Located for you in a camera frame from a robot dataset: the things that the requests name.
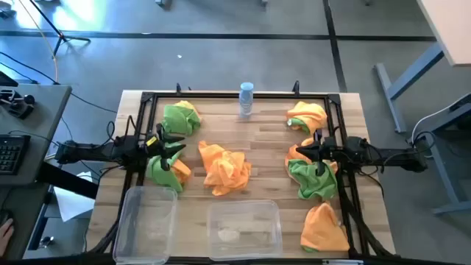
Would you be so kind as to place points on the white paper sheet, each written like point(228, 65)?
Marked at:
point(70, 204)

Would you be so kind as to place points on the black screen device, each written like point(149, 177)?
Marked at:
point(5, 80)

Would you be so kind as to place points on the black desk crossbar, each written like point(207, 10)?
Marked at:
point(66, 180)

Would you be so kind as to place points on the grey metal desk frame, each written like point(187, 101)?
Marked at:
point(445, 173)

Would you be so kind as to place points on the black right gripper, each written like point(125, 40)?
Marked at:
point(327, 151)

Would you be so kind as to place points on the black computer keyboard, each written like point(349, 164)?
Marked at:
point(13, 152)

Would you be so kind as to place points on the black table clamp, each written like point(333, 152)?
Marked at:
point(295, 87)
point(178, 88)

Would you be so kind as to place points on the grey metal table leg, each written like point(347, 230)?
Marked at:
point(416, 73)

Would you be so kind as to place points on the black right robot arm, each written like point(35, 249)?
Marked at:
point(386, 154)

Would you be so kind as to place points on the white label strip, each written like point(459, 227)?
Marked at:
point(342, 262)

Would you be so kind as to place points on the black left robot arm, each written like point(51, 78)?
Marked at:
point(92, 151)

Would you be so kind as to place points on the clear water bottle blue cap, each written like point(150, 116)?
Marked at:
point(246, 101)

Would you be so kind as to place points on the green microfiber towel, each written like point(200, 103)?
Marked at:
point(160, 176)
point(299, 124)
point(178, 119)
point(310, 250)
point(312, 184)

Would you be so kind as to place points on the person's hand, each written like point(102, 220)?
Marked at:
point(5, 237)

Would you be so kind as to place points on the grey desk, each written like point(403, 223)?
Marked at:
point(40, 110)

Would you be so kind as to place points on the black aluminium table frame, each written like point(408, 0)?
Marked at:
point(206, 95)

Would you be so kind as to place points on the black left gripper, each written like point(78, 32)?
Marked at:
point(158, 151)

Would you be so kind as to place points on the black computer mouse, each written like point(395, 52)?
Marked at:
point(4, 214)

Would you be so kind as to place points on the black tripod stand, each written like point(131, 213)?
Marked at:
point(62, 35)

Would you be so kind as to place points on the light wooden table top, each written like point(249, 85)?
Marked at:
point(449, 29)

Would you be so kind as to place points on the black desk clamp device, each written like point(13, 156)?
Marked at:
point(18, 106)

